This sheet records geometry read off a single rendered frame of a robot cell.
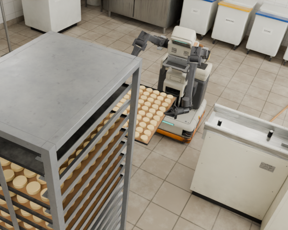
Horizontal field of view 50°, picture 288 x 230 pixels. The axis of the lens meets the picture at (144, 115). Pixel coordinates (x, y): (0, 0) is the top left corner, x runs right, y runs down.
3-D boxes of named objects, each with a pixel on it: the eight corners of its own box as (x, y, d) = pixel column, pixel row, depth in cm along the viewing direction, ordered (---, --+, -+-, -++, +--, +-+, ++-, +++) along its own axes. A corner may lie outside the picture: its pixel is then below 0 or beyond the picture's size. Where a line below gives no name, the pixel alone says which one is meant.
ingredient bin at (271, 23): (242, 54, 554) (255, 12, 506) (251, 42, 599) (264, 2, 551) (272, 64, 536) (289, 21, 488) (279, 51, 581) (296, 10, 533)
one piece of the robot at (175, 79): (164, 79, 357) (168, 32, 312) (195, 89, 347) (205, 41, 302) (155, 92, 340) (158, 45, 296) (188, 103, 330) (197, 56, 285)
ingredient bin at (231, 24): (207, 44, 575) (217, 2, 526) (218, 33, 620) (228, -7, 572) (236, 53, 557) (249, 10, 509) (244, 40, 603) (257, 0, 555)
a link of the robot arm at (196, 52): (202, 45, 244) (189, 44, 247) (200, 62, 246) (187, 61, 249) (208, 49, 287) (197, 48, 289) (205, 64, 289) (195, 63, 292)
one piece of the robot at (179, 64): (165, 69, 325) (168, 50, 312) (190, 77, 318) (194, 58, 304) (159, 76, 314) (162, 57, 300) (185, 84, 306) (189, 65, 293)
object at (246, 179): (265, 199, 309) (302, 132, 253) (259, 227, 284) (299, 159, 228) (198, 171, 330) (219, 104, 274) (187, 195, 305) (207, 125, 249)
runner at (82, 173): (126, 113, 157) (126, 109, 155) (131, 115, 156) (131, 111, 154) (44, 211, 110) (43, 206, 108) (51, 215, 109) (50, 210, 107)
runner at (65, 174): (127, 99, 151) (127, 94, 149) (132, 101, 150) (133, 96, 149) (41, 196, 104) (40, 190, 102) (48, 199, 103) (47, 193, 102)
